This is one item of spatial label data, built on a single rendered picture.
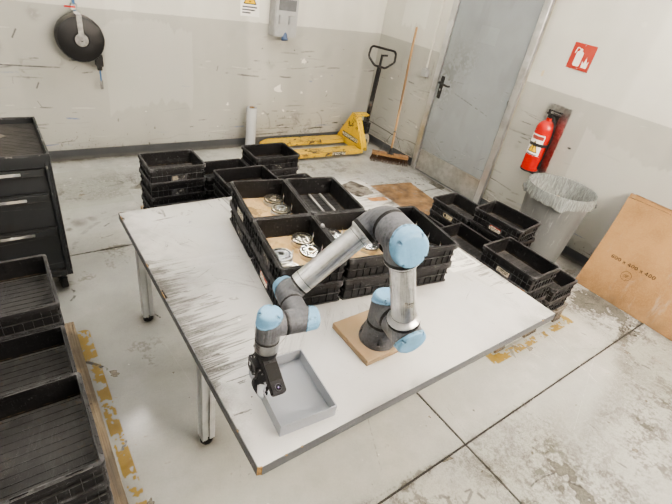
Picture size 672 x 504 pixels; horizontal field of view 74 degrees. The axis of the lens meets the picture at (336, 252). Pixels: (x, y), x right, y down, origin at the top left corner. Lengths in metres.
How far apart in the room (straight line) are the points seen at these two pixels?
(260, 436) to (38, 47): 3.92
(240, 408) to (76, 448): 0.56
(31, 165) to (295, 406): 1.89
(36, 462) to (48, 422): 0.15
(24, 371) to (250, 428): 1.08
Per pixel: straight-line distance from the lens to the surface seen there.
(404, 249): 1.27
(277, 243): 2.07
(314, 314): 1.35
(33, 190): 2.87
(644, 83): 4.33
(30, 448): 1.86
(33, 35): 4.71
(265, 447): 1.48
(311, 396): 1.60
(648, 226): 4.19
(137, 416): 2.46
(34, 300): 2.40
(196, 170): 3.41
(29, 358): 2.29
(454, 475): 2.45
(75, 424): 1.87
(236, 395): 1.59
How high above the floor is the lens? 1.94
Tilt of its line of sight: 32 degrees down
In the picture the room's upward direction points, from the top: 11 degrees clockwise
